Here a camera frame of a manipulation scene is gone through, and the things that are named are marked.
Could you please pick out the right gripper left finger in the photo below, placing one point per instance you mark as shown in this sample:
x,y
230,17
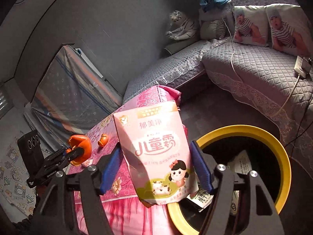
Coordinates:
x,y
56,214

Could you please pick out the pink floral table cloth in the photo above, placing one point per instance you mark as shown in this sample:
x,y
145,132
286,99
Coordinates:
x,y
124,211

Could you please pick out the white power strip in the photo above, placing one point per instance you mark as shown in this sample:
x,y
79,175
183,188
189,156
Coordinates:
x,y
303,66

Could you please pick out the small orange peel piece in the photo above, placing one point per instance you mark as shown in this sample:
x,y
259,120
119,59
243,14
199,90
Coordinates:
x,y
102,142

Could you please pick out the grey satin cushion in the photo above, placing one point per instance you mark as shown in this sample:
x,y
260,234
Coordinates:
x,y
213,30

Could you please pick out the grey bolster cushion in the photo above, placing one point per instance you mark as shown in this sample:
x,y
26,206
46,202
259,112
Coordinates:
x,y
177,46

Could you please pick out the striped sheet covered wardrobe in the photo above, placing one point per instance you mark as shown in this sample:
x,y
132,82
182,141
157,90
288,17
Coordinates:
x,y
71,98

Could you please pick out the window blind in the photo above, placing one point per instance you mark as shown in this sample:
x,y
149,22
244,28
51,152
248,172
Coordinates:
x,y
5,101

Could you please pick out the black phone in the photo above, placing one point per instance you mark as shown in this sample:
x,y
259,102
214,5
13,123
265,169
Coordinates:
x,y
31,153

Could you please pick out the yellow rimmed trash bin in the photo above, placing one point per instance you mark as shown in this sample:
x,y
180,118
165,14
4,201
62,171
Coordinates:
x,y
242,148

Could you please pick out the baby print pillow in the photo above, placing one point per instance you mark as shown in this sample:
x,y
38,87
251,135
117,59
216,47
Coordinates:
x,y
290,29
251,25

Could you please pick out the pink child cream box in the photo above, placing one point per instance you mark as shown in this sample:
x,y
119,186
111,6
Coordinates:
x,y
157,154

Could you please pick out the left baby print pillow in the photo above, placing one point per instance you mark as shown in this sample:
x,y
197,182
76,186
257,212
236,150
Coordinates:
x,y
251,25

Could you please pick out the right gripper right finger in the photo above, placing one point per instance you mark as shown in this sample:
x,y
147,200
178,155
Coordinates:
x,y
256,214

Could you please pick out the right baby print pillow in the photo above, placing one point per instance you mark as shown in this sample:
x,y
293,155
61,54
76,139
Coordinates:
x,y
290,29

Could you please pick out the grey quilted corner sofa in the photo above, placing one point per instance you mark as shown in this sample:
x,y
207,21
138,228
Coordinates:
x,y
257,76

